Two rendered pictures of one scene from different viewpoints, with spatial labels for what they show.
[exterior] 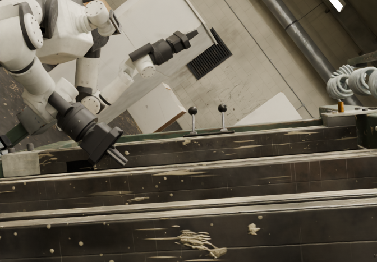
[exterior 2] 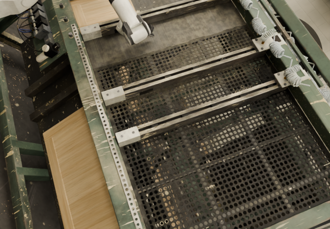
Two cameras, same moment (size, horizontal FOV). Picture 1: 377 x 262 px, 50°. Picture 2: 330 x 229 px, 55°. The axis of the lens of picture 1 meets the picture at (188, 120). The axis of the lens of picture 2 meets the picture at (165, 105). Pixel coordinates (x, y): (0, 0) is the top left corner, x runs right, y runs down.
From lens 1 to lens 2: 169 cm
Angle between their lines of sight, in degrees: 64
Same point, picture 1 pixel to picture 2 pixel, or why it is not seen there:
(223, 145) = (181, 10)
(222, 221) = (239, 101)
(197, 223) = (235, 103)
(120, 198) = (189, 77)
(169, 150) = (160, 16)
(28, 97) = not seen: hidden behind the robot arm
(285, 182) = (231, 63)
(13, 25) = (145, 33)
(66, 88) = not seen: hidden behind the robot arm
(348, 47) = not seen: outside the picture
